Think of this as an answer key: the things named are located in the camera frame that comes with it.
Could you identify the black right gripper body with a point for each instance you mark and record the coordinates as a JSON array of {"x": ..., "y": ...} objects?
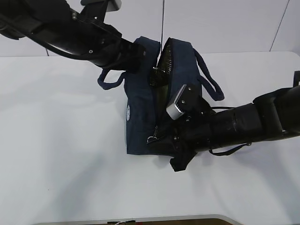
[{"x": 168, "y": 139}]

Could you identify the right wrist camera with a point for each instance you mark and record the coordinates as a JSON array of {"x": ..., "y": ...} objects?
[{"x": 183, "y": 101}]

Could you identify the dark blue lunch bag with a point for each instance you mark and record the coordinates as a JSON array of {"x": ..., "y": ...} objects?
[{"x": 163, "y": 71}]

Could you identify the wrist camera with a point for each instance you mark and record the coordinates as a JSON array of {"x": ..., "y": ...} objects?
[
  {"x": 183, "y": 101},
  {"x": 112, "y": 5}
]

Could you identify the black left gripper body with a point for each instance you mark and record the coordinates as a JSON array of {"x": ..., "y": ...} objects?
[{"x": 128, "y": 57}]

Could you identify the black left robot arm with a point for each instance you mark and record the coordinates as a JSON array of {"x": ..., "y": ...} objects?
[{"x": 84, "y": 35}]

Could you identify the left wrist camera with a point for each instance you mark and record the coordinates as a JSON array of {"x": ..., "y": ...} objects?
[{"x": 112, "y": 5}]

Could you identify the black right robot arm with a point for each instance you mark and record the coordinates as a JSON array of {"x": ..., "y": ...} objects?
[{"x": 270, "y": 117}]

